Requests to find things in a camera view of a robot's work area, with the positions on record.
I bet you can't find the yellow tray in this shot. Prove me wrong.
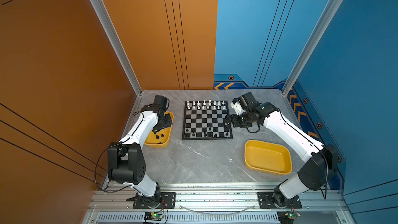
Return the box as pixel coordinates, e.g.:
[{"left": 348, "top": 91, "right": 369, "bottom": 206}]
[
  {"left": 144, "top": 125, "right": 173, "bottom": 148},
  {"left": 244, "top": 140, "right": 293, "bottom": 175}
]

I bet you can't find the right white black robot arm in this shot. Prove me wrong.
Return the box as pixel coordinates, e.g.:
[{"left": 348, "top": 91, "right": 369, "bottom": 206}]
[{"left": 226, "top": 92, "right": 338, "bottom": 208}]

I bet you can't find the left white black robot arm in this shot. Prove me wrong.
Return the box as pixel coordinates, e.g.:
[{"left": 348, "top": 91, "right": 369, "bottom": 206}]
[{"left": 107, "top": 95, "right": 172, "bottom": 208}]

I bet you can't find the right green circuit board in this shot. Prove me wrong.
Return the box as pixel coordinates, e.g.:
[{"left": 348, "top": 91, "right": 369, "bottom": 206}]
[{"left": 277, "top": 212, "right": 301, "bottom": 224}]

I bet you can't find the green circuit board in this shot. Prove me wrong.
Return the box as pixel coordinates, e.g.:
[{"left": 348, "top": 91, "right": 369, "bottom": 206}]
[
  {"left": 144, "top": 212, "right": 165, "bottom": 224},
  {"left": 277, "top": 212, "right": 301, "bottom": 224}
]

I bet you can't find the left green circuit board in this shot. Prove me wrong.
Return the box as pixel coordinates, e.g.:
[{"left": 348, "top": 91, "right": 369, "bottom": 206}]
[{"left": 144, "top": 212, "right": 165, "bottom": 224}]

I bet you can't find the black white chessboard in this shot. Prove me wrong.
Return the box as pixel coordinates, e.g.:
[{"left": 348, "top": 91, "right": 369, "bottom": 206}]
[{"left": 182, "top": 100, "right": 233, "bottom": 140}]

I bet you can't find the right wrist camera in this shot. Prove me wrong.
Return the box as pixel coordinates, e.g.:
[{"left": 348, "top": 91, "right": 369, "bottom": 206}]
[{"left": 231, "top": 98, "right": 244, "bottom": 116}]

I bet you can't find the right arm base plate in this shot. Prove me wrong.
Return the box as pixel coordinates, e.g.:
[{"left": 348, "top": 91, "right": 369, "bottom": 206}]
[{"left": 257, "top": 191, "right": 302, "bottom": 209}]

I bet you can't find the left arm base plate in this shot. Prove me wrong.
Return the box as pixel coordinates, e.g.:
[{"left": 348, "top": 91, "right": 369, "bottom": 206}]
[{"left": 133, "top": 192, "right": 176, "bottom": 209}]

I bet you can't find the aluminium front frame rail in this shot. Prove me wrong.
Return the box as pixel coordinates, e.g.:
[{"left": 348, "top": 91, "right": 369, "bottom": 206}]
[{"left": 83, "top": 183, "right": 354, "bottom": 224}]

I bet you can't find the left aluminium corner post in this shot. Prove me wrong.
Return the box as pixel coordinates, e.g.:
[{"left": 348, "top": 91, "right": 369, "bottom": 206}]
[{"left": 90, "top": 0, "right": 143, "bottom": 97}]

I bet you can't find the aluminium corner post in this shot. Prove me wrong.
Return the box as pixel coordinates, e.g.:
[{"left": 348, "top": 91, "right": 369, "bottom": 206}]
[
  {"left": 282, "top": 0, "right": 343, "bottom": 96},
  {"left": 90, "top": 0, "right": 143, "bottom": 97}
]

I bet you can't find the right aluminium corner post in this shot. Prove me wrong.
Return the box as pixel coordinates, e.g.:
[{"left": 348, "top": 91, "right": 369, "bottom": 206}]
[{"left": 282, "top": 0, "right": 343, "bottom": 96}]

